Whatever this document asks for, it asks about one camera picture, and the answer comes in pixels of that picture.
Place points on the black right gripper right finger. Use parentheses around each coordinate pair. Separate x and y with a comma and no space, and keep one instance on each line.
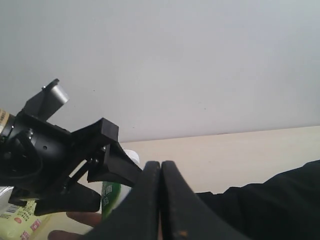
(183,215)

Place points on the white green-label bottle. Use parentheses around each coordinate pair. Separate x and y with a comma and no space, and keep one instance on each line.
(115,187)

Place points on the black-sleeved forearm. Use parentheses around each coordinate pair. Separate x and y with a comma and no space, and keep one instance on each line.
(285,207)

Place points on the yellow bottle red cap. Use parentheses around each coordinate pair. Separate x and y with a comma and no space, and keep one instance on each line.
(17,222)

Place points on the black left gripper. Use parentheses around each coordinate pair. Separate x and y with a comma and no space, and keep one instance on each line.
(35,159)

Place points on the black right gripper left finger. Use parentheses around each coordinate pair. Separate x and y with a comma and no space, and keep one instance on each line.
(136,218)

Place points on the open bare hand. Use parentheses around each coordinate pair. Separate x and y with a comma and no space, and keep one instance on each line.
(91,219)

